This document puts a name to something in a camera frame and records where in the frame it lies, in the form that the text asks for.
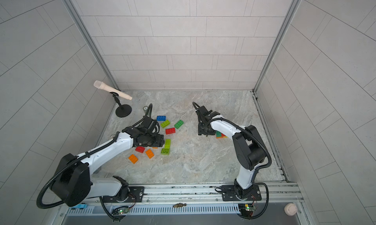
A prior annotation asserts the blue clip on rail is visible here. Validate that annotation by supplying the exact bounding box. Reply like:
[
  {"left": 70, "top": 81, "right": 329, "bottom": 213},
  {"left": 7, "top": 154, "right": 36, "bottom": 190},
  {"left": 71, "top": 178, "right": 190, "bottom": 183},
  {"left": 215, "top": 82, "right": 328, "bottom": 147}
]
[{"left": 71, "top": 203, "right": 88, "bottom": 209}]

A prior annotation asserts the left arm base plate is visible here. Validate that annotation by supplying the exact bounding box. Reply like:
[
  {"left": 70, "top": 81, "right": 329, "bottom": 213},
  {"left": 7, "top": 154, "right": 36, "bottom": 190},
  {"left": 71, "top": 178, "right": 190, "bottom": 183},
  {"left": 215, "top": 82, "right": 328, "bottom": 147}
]
[{"left": 102, "top": 186, "right": 145, "bottom": 203}]

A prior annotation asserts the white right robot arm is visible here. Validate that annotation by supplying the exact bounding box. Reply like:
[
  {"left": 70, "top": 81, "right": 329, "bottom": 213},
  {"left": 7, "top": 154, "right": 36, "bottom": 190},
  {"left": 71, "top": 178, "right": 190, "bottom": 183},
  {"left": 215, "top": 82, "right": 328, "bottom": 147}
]
[{"left": 193, "top": 102, "right": 270, "bottom": 190}]

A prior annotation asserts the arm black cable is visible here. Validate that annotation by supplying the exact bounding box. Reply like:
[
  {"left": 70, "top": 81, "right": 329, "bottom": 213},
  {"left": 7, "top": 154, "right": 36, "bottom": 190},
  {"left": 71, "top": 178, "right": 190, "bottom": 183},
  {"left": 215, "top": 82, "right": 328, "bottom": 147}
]
[
  {"left": 207, "top": 117, "right": 272, "bottom": 220},
  {"left": 36, "top": 103, "right": 153, "bottom": 209}
]

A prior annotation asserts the left circuit board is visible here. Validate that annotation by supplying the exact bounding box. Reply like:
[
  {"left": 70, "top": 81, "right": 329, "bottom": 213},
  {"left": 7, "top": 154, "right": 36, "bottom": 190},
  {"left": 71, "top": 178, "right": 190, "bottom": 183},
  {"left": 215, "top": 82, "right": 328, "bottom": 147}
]
[{"left": 112, "top": 206, "right": 130, "bottom": 216}]

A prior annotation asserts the red lego brick left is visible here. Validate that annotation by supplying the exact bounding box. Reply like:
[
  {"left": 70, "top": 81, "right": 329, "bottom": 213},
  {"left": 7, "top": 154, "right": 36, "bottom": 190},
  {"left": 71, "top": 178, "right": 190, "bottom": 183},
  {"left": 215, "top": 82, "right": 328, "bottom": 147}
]
[{"left": 165, "top": 128, "right": 176, "bottom": 135}]

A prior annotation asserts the metal corner profile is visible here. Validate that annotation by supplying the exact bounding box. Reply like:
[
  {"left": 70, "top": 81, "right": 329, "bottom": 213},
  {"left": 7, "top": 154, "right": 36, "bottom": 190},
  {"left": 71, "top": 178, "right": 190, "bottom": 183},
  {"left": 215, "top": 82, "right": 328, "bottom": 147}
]
[
  {"left": 253, "top": 0, "right": 302, "bottom": 94},
  {"left": 62, "top": 0, "right": 118, "bottom": 89}
]

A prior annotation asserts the dark blue lego brick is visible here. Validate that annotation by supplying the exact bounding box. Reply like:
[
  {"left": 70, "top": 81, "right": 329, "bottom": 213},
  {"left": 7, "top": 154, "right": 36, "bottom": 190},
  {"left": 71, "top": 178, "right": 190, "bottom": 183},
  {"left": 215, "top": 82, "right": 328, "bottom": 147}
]
[{"left": 157, "top": 116, "right": 166, "bottom": 122}]

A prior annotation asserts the metal corner profile left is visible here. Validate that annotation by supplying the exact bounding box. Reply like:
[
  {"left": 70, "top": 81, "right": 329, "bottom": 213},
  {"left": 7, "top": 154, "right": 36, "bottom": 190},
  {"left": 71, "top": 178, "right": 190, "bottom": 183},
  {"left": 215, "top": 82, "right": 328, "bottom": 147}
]
[{"left": 62, "top": 0, "right": 118, "bottom": 89}]

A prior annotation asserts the circuit board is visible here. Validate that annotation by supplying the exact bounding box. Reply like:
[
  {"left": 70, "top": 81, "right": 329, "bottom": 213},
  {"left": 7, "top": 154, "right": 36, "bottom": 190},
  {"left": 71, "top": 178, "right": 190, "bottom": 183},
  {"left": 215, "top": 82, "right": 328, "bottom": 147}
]
[
  {"left": 112, "top": 206, "right": 130, "bottom": 216},
  {"left": 238, "top": 204, "right": 257, "bottom": 217}
]

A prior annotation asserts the lime lego brick long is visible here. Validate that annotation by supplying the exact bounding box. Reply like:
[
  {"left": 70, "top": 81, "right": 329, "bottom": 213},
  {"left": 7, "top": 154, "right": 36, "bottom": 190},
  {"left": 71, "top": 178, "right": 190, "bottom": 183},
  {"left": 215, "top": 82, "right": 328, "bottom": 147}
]
[
  {"left": 161, "top": 120, "right": 170, "bottom": 128},
  {"left": 164, "top": 139, "right": 171, "bottom": 149}
]

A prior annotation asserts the black microphone stand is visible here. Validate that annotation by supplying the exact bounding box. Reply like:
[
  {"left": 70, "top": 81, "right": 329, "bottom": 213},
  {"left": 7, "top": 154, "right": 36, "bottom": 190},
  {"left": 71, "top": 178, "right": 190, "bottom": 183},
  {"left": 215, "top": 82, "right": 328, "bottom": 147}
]
[{"left": 111, "top": 92, "right": 132, "bottom": 118}]

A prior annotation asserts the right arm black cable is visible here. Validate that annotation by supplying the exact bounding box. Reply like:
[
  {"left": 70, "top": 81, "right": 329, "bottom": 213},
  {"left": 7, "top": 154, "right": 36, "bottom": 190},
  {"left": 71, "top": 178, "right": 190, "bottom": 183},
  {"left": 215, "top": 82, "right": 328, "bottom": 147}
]
[{"left": 207, "top": 117, "right": 272, "bottom": 220}]

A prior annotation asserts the brass fitting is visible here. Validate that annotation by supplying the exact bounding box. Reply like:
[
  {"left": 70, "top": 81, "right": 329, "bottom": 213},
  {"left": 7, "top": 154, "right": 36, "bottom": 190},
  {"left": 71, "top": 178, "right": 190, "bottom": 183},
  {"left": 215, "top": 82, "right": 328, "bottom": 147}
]
[{"left": 173, "top": 203, "right": 187, "bottom": 208}]

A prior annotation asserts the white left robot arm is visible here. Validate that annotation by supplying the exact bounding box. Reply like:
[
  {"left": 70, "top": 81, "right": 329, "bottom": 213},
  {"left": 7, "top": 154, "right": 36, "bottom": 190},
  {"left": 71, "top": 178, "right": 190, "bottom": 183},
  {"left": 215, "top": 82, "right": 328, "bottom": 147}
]
[{"left": 47, "top": 116, "right": 165, "bottom": 207}]

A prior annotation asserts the aluminium rail frame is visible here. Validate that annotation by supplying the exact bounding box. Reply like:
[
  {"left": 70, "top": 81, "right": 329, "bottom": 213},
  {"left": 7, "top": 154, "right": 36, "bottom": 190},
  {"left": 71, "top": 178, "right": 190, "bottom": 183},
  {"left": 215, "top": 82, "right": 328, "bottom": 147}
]
[{"left": 52, "top": 181, "right": 310, "bottom": 225}]

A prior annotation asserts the bright green lego brick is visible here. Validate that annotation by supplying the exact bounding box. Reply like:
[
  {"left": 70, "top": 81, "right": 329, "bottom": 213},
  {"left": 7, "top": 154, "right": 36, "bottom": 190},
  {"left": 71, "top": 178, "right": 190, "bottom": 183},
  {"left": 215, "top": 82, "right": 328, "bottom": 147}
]
[{"left": 174, "top": 120, "right": 184, "bottom": 129}]

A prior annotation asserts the metal corner profile right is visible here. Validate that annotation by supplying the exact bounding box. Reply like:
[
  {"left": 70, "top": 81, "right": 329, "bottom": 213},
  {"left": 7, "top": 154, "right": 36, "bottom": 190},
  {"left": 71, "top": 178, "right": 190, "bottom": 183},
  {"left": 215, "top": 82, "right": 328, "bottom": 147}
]
[{"left": 253, "top": 0, "right": 302, "bottom": 94}]

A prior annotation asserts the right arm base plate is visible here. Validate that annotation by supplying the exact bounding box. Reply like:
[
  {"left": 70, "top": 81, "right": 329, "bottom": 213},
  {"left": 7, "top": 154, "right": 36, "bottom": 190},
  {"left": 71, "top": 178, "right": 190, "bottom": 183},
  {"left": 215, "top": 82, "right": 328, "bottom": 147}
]
[{"left": 215, "top": 184, "right": 262, "bottom": 201}]

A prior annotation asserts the beige microphone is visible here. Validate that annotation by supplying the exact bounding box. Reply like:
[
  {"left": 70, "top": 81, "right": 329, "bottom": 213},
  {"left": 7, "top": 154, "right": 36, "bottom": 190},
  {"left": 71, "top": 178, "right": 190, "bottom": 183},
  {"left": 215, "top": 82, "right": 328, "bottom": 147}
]
[{"left": 94, "top": 81, "right": 133, "bottom": 100}]

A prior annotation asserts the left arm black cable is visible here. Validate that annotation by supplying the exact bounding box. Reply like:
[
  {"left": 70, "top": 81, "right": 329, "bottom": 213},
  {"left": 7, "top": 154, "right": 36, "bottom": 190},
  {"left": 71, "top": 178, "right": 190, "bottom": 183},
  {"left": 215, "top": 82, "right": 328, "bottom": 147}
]
[{"left": 36, "top": 103, "right": 153, "bottom": 209}]

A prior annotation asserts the pink round knob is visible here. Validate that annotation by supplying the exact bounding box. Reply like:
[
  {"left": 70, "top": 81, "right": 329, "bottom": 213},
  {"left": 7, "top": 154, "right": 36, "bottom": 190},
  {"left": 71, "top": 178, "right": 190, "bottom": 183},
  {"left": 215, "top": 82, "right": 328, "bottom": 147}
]
[{"left": 284, "top": 203, "right": 298, "bottom": 216}]

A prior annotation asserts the right circuit board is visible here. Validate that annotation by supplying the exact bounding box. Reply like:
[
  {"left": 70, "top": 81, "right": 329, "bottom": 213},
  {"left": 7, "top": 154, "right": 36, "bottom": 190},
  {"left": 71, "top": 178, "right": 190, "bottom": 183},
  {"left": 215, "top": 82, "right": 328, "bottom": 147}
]
[{"left": 238, "top": 204, "right": 257, "bottom": 217}]

